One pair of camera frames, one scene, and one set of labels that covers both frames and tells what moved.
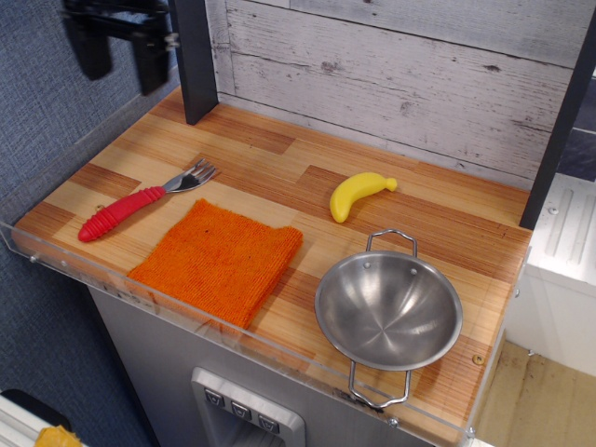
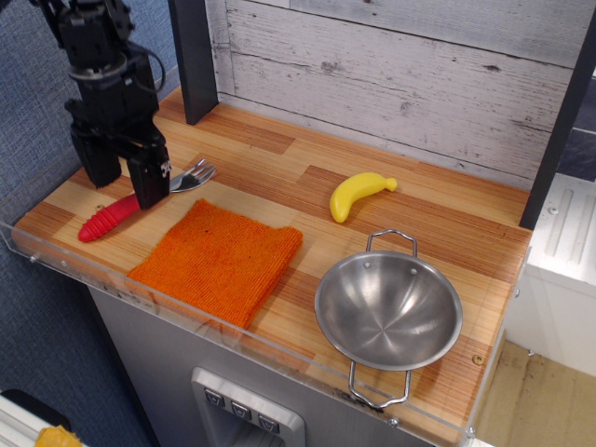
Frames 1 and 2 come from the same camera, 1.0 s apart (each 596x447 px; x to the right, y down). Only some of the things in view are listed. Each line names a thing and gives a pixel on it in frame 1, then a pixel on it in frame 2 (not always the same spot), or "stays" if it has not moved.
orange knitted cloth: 224,267 stays
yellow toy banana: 354,187 stays
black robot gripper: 150,21 to 117,109
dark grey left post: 196,59 stays
